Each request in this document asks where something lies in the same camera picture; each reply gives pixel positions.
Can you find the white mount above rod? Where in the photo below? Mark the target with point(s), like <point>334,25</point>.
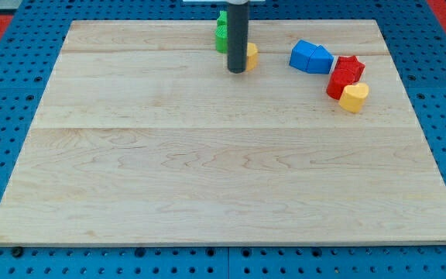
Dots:
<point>222,1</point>

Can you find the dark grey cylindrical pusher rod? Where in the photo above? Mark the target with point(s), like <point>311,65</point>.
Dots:
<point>238,25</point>

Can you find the green star block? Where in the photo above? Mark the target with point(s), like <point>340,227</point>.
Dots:
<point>222,19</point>

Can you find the green cylinder block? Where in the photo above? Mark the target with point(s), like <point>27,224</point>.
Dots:
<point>221,39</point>

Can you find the yellow block behind rod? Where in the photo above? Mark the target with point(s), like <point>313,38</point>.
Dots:
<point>252,56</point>

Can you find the blue cube block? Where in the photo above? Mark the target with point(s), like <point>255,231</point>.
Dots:
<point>301,54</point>

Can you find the blue pentagon block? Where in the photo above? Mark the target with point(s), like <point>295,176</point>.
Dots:
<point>320,61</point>

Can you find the red cylinder block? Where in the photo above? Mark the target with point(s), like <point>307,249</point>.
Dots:
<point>338,80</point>

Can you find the red star block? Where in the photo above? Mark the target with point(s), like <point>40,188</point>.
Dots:
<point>351,64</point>

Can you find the yellow heart block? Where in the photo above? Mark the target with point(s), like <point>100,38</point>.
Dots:
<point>353,97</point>

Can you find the wooden board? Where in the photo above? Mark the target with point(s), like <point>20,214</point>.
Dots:
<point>143,138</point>

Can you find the blue perforated base panel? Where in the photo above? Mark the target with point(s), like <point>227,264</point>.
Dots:
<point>29,48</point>

